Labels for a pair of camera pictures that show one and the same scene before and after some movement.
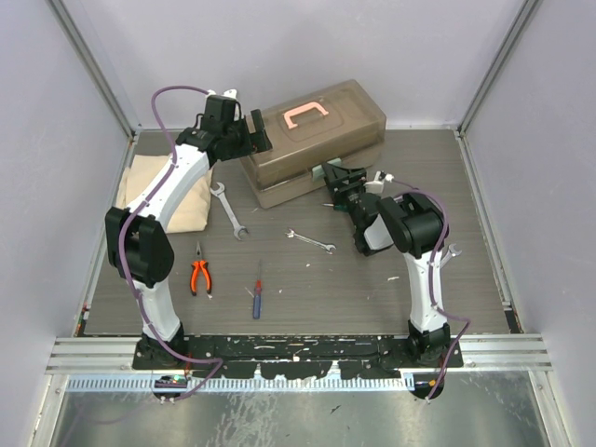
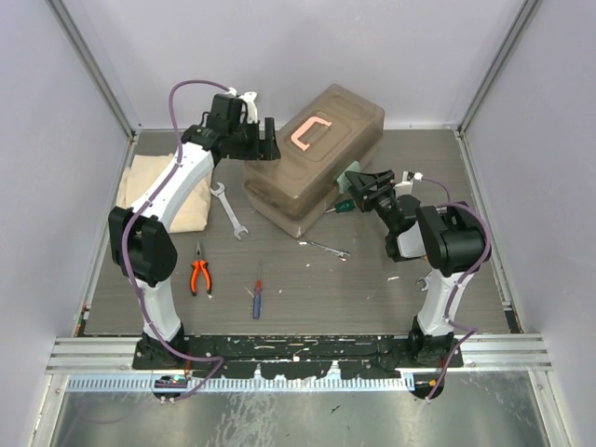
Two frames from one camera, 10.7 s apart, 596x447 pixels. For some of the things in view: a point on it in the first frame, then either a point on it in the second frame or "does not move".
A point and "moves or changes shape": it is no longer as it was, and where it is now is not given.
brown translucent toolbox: (342, 122) moves or changes shape
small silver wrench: (328, 247) → (341, 253)
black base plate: (305, 356) does not move
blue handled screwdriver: (257, 296) does not move
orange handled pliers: (196, 265) does not move
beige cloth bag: (192, 215) does not move
